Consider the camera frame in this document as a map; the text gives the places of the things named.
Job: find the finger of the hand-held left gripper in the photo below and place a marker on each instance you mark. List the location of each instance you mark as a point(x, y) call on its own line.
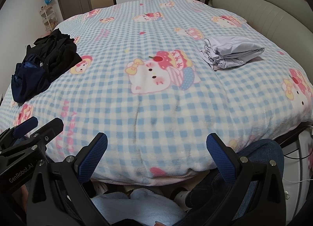
point(50, 128)
point(24, 126)

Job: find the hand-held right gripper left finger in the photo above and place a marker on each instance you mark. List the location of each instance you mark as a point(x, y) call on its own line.
point(94, 158)

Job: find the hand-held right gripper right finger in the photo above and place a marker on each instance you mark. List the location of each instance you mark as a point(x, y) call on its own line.
point(219, 160)

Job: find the black clothes pile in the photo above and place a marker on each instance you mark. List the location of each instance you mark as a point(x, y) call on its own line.
point(58, 55)

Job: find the white slipper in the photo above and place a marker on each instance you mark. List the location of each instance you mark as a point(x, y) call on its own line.
point(100, 188)
point(181, 198)

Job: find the navy blue garment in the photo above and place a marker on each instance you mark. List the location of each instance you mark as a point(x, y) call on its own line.
point(27, 84)

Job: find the light blue towel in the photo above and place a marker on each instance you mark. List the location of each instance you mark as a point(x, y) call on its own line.
point(137, 204)

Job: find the white cabinet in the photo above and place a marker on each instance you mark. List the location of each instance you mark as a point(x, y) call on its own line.
point(300, 167)

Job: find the white shelf rack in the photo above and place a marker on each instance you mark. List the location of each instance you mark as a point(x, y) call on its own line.
point(49, 18)

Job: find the folded light grey garment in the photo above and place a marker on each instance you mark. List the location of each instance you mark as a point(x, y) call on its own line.
point(232, 50)

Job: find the blue checkered printed blanket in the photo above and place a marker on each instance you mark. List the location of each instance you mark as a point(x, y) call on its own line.
point(146, 33)

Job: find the grey padded headboard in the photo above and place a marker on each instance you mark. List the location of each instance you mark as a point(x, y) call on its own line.
point(269, 13)

